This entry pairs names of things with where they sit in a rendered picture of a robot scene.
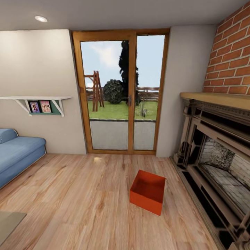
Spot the storage box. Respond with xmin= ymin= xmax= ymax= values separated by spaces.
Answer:
xmin=130 ymin=170 xmax=166 ymax=216

